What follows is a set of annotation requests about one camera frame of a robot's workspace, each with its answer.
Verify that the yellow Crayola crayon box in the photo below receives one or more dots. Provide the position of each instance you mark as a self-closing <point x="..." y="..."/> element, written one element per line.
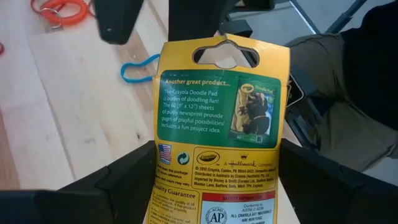
<point x="217" y="109"/>

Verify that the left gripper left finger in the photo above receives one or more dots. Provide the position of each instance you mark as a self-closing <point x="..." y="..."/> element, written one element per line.
<point x="93" y="202"/>

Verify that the person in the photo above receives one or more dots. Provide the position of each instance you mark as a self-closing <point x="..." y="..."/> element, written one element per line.
<point x="342" y="109"/>

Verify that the blue rubber band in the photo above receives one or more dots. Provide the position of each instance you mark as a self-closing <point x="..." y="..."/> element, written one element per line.
<point x="123" y="73"/>

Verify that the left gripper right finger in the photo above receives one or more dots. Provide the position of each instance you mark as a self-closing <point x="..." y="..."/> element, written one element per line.
<point x="326" y="199"/>

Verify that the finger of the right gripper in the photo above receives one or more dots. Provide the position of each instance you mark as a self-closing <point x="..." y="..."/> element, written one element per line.
<point x="118" y="18"/>
<point x="192" y="18"/>

